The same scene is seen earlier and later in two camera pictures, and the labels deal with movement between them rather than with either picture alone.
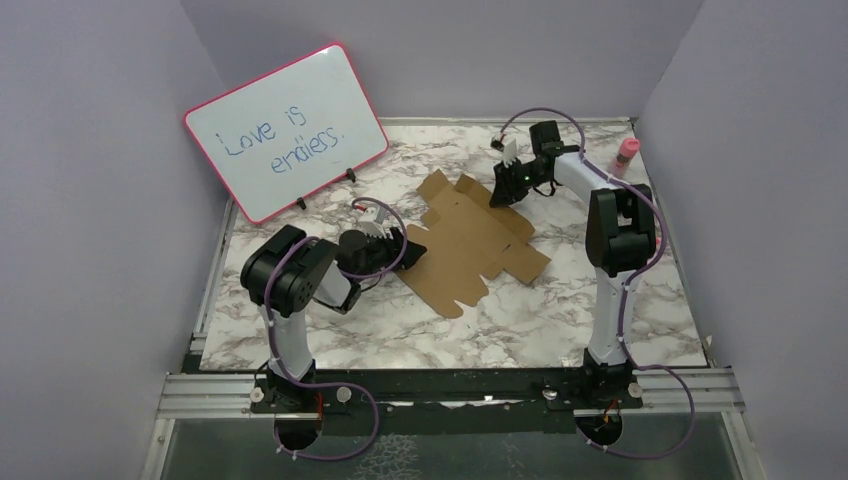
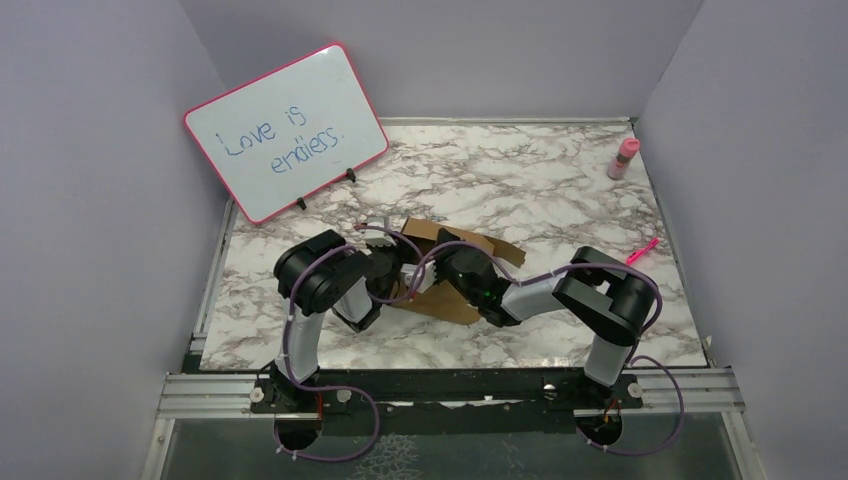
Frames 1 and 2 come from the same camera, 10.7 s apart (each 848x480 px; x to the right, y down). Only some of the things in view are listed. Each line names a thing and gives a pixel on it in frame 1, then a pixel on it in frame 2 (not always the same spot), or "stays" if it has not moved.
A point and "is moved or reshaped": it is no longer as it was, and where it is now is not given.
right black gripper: [505, 192] -> [440, 259]
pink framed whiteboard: [283, 134] stays
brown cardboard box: [468, 239] is moved or reshaped
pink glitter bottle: [629, 147] stays
